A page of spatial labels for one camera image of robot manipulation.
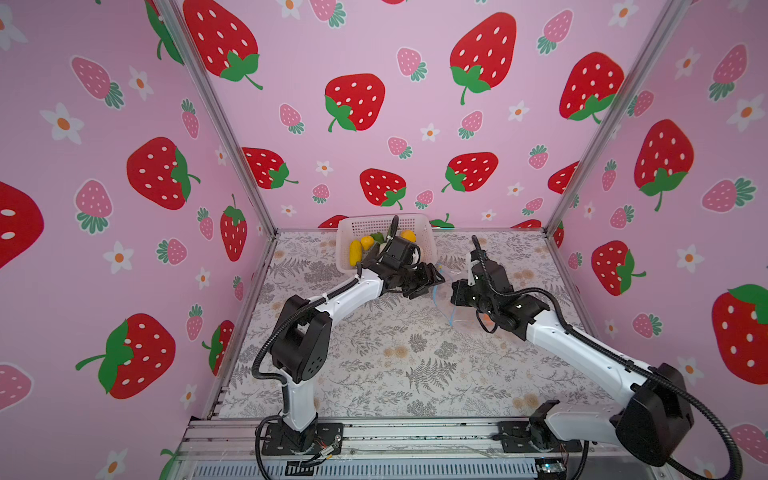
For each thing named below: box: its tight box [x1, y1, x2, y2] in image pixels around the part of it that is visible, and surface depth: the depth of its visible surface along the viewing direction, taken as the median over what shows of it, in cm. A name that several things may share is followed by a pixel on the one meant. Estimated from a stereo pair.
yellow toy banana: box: [349, 240, 363, 267], surface depth 113 cm
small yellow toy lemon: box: [360, 235, 375, 251], surface depth 114 cm
